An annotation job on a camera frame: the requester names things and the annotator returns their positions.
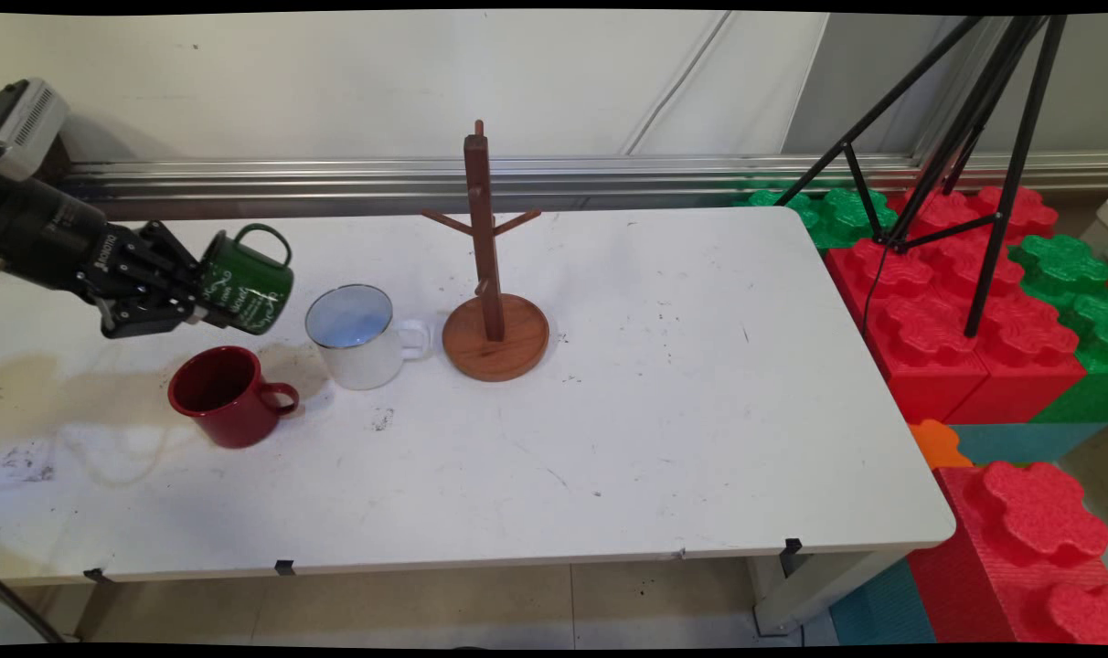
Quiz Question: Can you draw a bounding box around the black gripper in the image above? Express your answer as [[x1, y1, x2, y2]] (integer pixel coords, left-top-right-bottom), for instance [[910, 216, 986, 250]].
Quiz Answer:
[[0, 177, 240, 341]]

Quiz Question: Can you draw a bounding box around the green enamel mug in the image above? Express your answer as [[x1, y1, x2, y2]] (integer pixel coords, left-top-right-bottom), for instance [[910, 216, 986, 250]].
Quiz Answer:
[[197, 223, 296, 336]]

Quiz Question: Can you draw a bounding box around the red enamel mug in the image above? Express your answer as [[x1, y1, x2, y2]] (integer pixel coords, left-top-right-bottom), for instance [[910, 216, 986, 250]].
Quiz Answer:
[[167, 345, 302, 451]]

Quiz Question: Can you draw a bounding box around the white enamel mug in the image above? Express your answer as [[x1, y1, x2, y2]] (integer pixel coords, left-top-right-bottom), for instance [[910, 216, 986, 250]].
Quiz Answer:
[[304, 283, 434, 392]]

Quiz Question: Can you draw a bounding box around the wooden mug tree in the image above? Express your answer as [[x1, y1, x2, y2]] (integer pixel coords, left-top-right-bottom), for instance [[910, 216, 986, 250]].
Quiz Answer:
[[420, 119, 552, 384]]

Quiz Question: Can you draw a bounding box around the green foam block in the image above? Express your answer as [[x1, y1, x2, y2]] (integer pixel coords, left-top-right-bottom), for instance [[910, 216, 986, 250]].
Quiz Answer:
[[735, 186, 900, 250], [1006, 234, 1108, 424]]

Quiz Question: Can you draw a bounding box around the white table leg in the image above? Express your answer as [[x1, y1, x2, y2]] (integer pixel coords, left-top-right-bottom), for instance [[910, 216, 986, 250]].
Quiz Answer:
[[746, 547, 922, 638]]

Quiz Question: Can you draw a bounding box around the red foam block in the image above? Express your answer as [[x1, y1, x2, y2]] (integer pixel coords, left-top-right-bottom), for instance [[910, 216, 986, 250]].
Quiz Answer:
[[888, 186, 1088, 427], [907, 460, 1108, 646], [823, 239, 991, 427]]

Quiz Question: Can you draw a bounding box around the orange foam block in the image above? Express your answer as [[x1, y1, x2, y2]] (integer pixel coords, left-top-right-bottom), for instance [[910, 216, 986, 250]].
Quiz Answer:
[[908, 419, 975, 472]]

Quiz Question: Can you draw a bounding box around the teal foam block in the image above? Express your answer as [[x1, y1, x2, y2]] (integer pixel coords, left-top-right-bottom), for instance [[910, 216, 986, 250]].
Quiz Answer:
[[827, 557, 938, 646], [949, 421, 1108, 468]]

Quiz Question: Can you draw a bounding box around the aluminium wall rail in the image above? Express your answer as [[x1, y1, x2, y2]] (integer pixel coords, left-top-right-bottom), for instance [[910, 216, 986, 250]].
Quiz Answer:
[[60, 151, 1108, 222]]

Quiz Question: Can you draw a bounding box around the black curved cable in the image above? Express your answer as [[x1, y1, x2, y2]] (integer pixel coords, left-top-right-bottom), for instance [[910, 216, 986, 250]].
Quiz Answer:
[[0, 578, 69, 646]]

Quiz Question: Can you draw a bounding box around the white wall conduit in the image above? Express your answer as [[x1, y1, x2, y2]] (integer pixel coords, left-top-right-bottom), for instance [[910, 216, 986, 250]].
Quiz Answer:
[[621, 11, 736, 156]]

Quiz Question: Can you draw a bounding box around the black tripod cable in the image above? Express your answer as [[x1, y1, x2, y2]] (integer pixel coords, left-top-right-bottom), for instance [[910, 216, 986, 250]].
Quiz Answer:
[[859, 236, 890, 332]]

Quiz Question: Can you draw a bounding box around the black camera tripod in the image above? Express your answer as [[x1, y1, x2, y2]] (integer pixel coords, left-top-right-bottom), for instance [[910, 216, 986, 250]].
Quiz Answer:
[[773, 14, 1069, 340]]

